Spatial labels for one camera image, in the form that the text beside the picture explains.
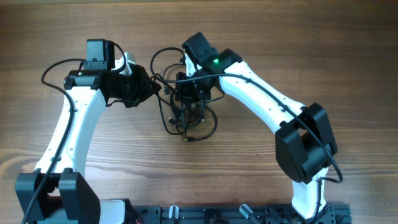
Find black USB-A cable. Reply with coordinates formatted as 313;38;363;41
152;63;206;136

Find thin black cable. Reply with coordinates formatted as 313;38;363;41
182;105;218;142

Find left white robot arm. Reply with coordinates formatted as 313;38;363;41
15;39;160;223

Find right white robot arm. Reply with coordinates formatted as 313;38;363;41
176;32;338;222

